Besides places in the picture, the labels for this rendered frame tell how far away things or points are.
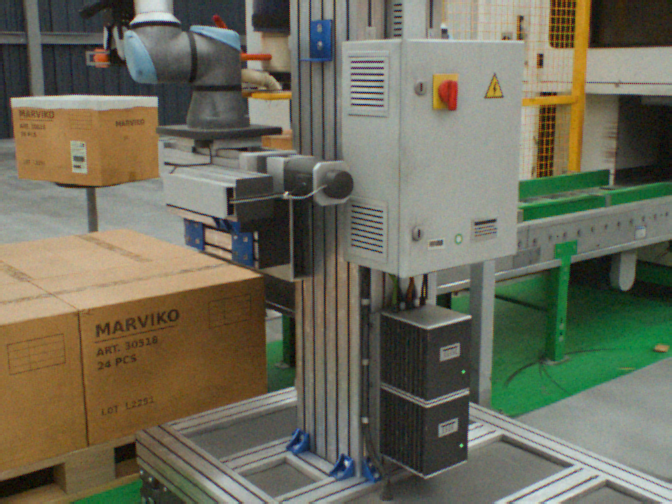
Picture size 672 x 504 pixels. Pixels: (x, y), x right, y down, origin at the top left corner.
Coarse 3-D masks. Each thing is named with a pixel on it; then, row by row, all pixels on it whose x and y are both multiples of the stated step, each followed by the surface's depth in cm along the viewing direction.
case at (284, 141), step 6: (288, 132) 298; (264, 138) 283; (270, 138) 281; (276, 138) 278; (282, 138) 276; (288, 138) 274; (264, 144) 284; (270, 144) 281; (276, 144) 279; (282, 144) 276; (288, 144) 273
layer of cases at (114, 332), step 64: (0, 256) 293; (64, 256) 293; (128, 256) 292; (192, 256) 291; (0, 320) 220; (64, 320) 228; (128, 320) 239; (192, 320) 252; (256, 320) 267; (0, 384) 220; (64, 384) 231; (128, 384) 243; (192, 384) 256; (256, 384) 271; (0, 448) 223; (64, 448) 234
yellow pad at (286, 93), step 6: (282, 84) 271; (288, 84) 271; (282, 90) 274; (288, 90) 272; (252, 96) 270; (258, 96) 268; (264, 96) 265; (270, 96) 263; (276, 96) 265; (282, 96) 266; (288, 96) 267
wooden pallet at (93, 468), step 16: (96, 448) 239; (112, 448) 243; (32, 464) 229; (48, 464) 231; (64, 464) 235; (80, 464) 237; (96, 464) 240; (112, 464) 243; (128, 464) 255; (0, 480) 224; (64, 480) 236; (80, 480) 238; (96, 480) 241; (112, 480) 244; (128, 480) 248; (16, 496) 236; (32, 496) 236; (48, 496) 236; (64, 496) 236; (80, 496) 239
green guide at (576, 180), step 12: (528, 180) 401; (540, 180) 407; (552, 180) 412; (564, 180) 418; (576, 180) 424; (588, 180) 430; (600, 180) 437; (528, 192) 403; (540, 192) 408; (552, 192) 414
